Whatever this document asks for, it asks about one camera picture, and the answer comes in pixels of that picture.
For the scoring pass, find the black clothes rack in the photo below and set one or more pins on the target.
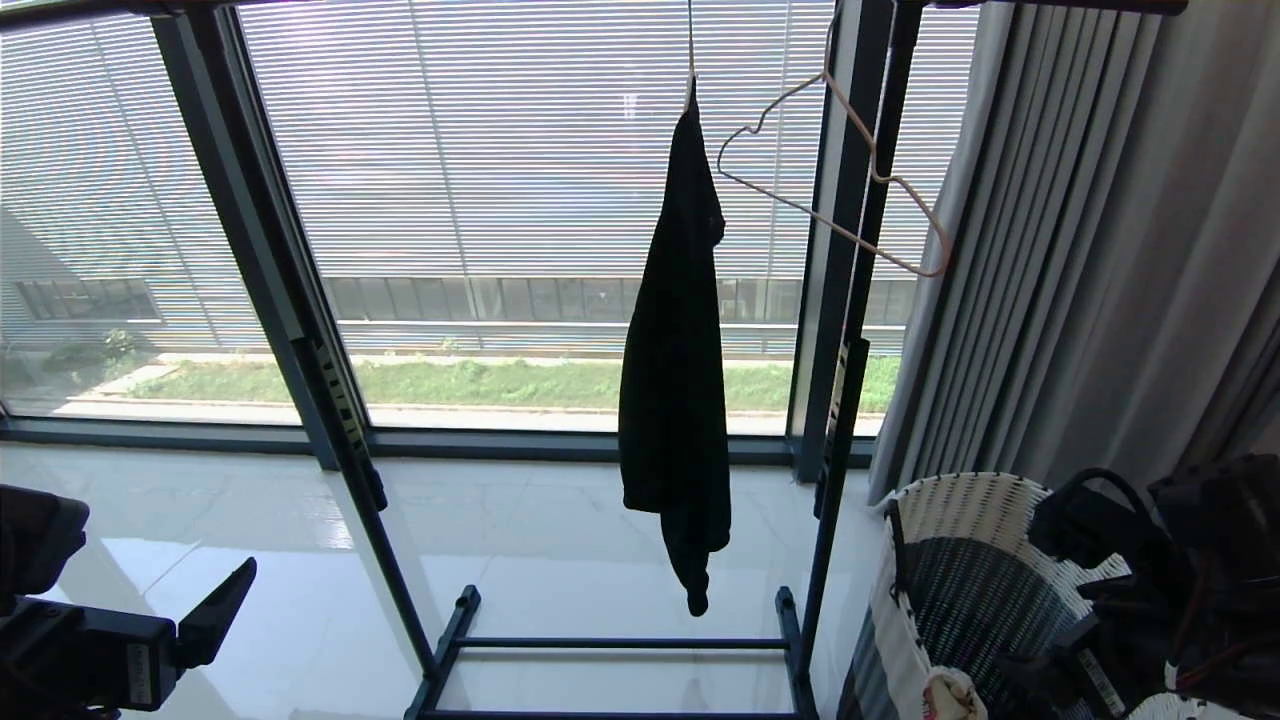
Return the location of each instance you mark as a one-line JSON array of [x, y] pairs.
[[370, 520]]

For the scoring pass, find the black garment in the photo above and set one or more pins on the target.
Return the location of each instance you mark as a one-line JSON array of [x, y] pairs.
[[675, 400]]

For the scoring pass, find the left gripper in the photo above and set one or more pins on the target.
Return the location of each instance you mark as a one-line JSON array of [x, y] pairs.
[[90, 655]]

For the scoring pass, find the window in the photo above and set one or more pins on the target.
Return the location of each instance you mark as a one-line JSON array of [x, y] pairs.
[[500, 150]]

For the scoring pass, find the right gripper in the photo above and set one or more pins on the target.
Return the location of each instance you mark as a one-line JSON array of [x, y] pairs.
[[1090, 670]]

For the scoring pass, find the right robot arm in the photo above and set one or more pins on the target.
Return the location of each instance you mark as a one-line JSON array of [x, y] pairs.
[[1230, 520]]

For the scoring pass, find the beige curtain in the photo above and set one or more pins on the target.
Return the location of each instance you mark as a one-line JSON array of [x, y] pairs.
[[1100, 250]]

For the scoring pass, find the cream printed garment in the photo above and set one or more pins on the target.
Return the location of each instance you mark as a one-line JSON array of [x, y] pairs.
[[950, 695]]

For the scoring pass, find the pink clothes hanger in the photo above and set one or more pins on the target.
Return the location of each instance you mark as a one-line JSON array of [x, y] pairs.
[[690, 40], [833, 228]]

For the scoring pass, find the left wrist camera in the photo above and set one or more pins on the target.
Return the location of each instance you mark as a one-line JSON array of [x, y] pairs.
[[35, 540]]

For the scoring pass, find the white laundry basket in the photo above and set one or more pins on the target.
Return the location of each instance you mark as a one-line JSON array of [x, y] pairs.
[[960, 500]]

